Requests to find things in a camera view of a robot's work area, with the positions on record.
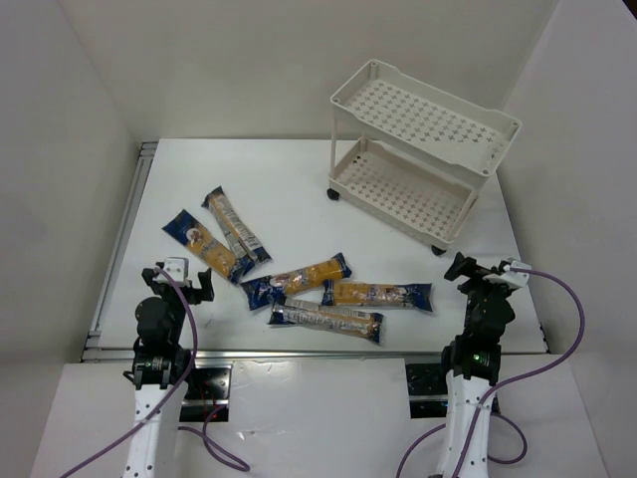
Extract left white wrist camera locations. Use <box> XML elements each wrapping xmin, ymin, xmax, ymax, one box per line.
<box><xmin>156</xmin><ymin>257</ymin><xmax>189</xmax><ymax>286</ymax></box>

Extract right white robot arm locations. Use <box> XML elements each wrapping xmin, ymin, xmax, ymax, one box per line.
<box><xmin>435</xmin><ymin>253</ymin><xmax>515</xmax><ymax>477</ymax></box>

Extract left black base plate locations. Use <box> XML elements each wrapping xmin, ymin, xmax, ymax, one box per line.
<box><xmin>180</xmin><ymin>365</ymin><xmax>232</xmax><ymax>424</ymax></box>

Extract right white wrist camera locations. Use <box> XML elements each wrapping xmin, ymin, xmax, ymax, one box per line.
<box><xmin>485</xmin><ymin>258</ymin><xmax>531</xmax><ymax>290</ymax></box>

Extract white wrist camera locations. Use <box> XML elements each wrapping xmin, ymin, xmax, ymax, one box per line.
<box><xmin>156</xmin><ymin>257</ymin><xmax>189</xmax><ymax>286</ymax></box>
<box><xmin>485</xmin><ymin>258</ymin><xmax>531</xmax><ymax>290</ymax></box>

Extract white two-tier utility cart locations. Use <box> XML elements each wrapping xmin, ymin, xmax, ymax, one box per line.
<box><xmin>326</xmin><ymin>59</ymin><xmax>522</xmax><ymax>256</ymax></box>

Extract blue and yellow spaghetti bag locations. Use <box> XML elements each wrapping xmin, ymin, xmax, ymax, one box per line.
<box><xmin>162</xmin><ymin>209</ymin><xmax>254</xmax><ymax>284</ymax></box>

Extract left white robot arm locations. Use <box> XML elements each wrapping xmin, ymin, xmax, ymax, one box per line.
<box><xmin>123</xmin><ymin>257</ymin><xmax>214</xmax><ymax>477</ymax></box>

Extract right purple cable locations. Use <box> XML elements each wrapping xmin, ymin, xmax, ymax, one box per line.
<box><xmin>395</xmin><ymin>266</ymin><xmax>587</xmax><ymax>478</ymax></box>

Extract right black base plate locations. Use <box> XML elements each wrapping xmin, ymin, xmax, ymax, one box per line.
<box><xmin>404</xmin><ymin>361</ymin><xmax>501</xmax><ymax>420</ymax></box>

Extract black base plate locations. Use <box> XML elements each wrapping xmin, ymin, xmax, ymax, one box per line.
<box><xmin>404</xmin><ymin>361</ymin><xmax>501</xmax><ymax>420</ymax></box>
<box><xmin>180</xmin><ymin>365</ymin><xmax>232</xmax><ymax>424</ymax></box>

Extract purple cable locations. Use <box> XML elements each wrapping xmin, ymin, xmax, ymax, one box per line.
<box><xmin>395</xmin><ymin>266</ymin><xmax>587</xmax><ymax>478</ymax></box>
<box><xmin>59</xmin><ymin>265</ymin><xmax>251</xmax><ymax>478</ymax></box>

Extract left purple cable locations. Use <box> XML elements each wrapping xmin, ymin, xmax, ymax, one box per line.
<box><xmin>59</xmin><ymin>265</ymin><xmax>251</xmax><ymax>478</ymax></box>

